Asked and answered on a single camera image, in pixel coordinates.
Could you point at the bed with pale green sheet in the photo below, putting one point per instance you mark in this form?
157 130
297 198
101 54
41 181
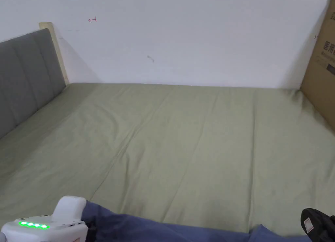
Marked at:
167 147

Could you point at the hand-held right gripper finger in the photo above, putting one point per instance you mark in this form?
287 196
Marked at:
316 222

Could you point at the dark blue shirt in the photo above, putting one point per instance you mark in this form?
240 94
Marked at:
157 229

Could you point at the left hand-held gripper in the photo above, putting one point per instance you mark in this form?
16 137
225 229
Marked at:
60 221

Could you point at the grey padded headboard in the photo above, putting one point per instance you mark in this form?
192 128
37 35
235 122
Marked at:
26 77

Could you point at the brown cardboard carton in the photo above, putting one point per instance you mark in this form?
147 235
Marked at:
320 69

